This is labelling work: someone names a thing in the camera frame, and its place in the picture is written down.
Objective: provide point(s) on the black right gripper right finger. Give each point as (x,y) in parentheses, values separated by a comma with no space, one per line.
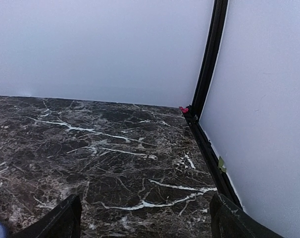
(229,221)

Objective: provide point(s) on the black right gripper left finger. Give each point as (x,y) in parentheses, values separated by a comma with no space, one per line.
(63,221)

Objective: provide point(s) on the pink clip at corner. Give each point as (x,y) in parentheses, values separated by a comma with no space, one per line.
(184,110)

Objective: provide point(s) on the black frame post right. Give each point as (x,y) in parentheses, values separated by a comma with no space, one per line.
(195,109)

